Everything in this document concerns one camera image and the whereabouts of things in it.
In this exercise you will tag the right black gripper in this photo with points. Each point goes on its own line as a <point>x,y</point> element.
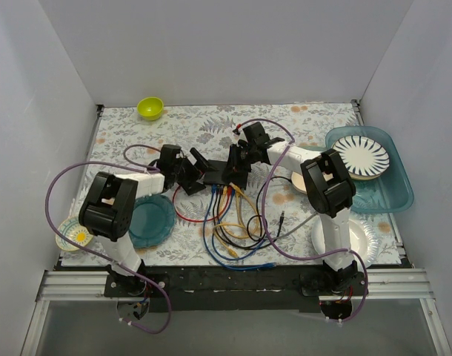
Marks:
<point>233,167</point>

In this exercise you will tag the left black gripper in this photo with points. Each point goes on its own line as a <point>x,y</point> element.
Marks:
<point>189,173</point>

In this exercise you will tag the black network switch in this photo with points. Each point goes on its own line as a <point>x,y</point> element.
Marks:
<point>219,175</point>

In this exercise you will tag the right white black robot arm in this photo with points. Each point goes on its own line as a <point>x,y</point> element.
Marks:
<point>329,189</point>

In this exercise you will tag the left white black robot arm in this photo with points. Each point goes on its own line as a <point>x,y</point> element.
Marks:
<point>108,208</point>

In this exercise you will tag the floral table mat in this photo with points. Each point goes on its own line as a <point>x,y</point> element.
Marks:
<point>122,136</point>

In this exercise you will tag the teal scalloped plate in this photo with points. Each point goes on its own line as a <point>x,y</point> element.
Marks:
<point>152,222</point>

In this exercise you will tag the beige square dish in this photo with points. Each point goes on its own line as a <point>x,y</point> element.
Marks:
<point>298,182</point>

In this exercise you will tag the lime green bowl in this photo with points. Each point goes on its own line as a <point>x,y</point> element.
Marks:
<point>150,108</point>

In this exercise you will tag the light green plate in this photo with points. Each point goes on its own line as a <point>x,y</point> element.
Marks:
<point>314,148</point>

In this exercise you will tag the blue striped white plate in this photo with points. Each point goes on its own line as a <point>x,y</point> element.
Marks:
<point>362,156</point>

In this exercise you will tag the small patterned yellow bowl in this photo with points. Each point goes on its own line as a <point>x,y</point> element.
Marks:
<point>74,232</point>

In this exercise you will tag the white paper plate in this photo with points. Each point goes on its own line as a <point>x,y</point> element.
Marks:
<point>363,239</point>

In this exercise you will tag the teal plastic tray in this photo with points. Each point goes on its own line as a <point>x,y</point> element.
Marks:
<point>389,192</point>

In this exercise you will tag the black mounting base plate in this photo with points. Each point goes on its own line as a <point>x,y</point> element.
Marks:
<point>212,288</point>

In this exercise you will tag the aluminium frame rail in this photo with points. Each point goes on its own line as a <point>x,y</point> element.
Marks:
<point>384,284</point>

